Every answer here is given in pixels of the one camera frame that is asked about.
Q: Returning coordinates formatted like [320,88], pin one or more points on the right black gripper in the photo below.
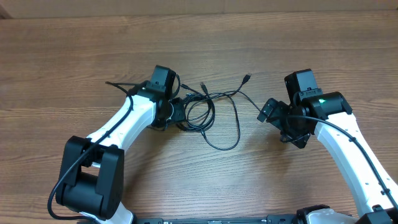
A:
[300,138]

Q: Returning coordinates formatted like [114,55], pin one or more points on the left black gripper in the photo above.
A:
[180,113]

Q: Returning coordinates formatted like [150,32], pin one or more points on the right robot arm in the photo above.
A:
[329,117]

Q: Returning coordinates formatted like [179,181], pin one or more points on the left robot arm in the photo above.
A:
[91,178]

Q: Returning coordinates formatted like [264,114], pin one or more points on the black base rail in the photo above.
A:
[242,219]

